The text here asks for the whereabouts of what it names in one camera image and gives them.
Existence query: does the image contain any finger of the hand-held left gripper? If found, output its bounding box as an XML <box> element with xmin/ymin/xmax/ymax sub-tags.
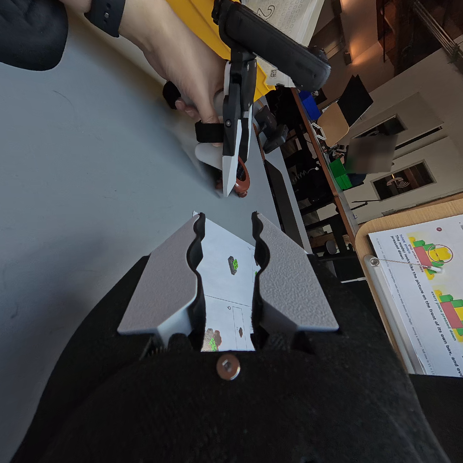
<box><xmin>239</xmin><ymin>108</ymin><xmax>254</xmax><ymax>164</ymax></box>
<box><xmin>222</xmin><ymin>119</ymin><xmax>244</xmax><ymax>198</ymax></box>

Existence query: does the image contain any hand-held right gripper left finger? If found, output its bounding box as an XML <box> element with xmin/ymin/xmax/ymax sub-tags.
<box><xmin>117</xmin><ymin>212</ymin><xmax>207</xmax><ymax>349</ymax></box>

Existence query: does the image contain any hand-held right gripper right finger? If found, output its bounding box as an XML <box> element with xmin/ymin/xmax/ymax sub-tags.
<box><xmin>251</xmin><ymin>211</ymin><xmax>340</xmax><ymax>342</ymax></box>

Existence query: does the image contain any round brown black brick base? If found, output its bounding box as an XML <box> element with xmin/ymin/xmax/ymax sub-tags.
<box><xmin>216</xmin><ymin>156</ymin><xmax>251</xmax><ymax>199</ymax></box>

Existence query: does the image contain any building instruction booklet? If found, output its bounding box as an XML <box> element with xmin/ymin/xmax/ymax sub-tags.
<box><xmin>192</xmin><ymin>211</ymin><xmax>262</xmax><ymax>352</ymax></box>

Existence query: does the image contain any yellow plastic bin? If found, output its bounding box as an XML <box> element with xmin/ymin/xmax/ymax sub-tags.
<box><xmin>164</xmin><ymin>0</ymin><xmax>269</xmax><ymax>103</ymax></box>

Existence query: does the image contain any person's left forearm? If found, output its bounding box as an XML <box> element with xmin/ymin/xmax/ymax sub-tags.
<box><xmin>0</xmin><ymin>0</ymin><xmax>93</xmax><ymax>71</ymax></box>

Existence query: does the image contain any person's left hand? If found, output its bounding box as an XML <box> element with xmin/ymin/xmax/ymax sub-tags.
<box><xmin>119</xmin><ymin>0</ymin><xmax>233</xmax><ymax>146</ymax></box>

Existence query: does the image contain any black electronic device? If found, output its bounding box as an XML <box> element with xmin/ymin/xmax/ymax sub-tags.
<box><xmin>253</xmin><ymin>105</ymin><xmax>289</xmax><ymax>154</ymax></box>

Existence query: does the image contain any white numbered paper bag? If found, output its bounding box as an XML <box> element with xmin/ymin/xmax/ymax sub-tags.
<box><xmin>250</xmin><ymin>0</ymin><xmax>326</xmax><ymax>89</ymax></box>

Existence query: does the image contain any black flat panel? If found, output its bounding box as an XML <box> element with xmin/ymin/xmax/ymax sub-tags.
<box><xmin>263</xmin><ymin>159</ymin><xmax>304</xmax><ymax>250</ymax></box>

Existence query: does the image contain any blue plastic bin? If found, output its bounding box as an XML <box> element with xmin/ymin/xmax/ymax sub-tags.
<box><xmin>298</xmin><ymin>90</ymin><xmax>322</xmax><ymax>122</ymax></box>

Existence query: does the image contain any small wooden board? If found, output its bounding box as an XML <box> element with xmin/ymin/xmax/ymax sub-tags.
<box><xmin>318</xmin><ymin>103</ymin><xmax>351</xmax><ymax>147</ymax></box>

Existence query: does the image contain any long wooden table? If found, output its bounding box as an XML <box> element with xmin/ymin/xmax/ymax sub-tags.
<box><xmin>289</xmin><ymin>89</ymin><xmax>361</xmax><ymax>246</ymax></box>

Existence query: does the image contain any white board stand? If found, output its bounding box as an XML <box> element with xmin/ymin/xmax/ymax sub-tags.
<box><xmin>363</xmin><ymin>254</ymin><xmax>429</xmax><ymax>375</ymax></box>

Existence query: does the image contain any small green bin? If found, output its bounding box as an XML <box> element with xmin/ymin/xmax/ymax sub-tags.
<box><xmin>328</xmin><ymin>157</ymin><xmax>353</xmax><ymax>190</ymax></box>

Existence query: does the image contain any printed instruction sheet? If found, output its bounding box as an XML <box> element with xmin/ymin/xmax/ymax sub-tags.
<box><xmin>368</xmin><ymin>213</ymin><xmax>463</xmax><ymax>378</ymax></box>

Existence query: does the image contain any wooden instruction board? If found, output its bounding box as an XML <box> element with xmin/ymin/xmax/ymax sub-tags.
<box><xmin>354</xmin><ymin>198</ymin><xmax>463</xmax><ymax>377</ymax></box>

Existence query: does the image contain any black wrist watch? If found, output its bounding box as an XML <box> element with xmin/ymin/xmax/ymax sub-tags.
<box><xmin>84</xmin><ymin>0</ymin><xmax>126</xmax><ymax>38</ymax></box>

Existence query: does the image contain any coiled black cable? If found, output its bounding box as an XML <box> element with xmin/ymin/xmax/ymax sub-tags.
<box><xmin>291</xmin><ymin>164</ymin><xmax>320</xmax><ymax>185</ymax></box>

